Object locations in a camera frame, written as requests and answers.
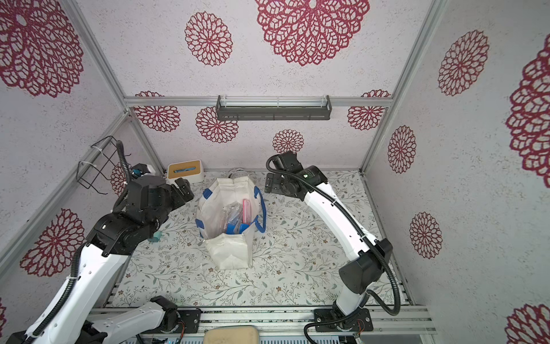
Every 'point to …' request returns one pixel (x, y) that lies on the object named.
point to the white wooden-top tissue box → (190, 170)
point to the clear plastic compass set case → (233, 216)
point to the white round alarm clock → (238, 173)
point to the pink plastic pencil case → (246, 211)
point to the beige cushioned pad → (231, 335)
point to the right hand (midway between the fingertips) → (278, 183)
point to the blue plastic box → (230, 227)
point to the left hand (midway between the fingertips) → (177, 190)
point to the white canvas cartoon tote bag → (229, 251)
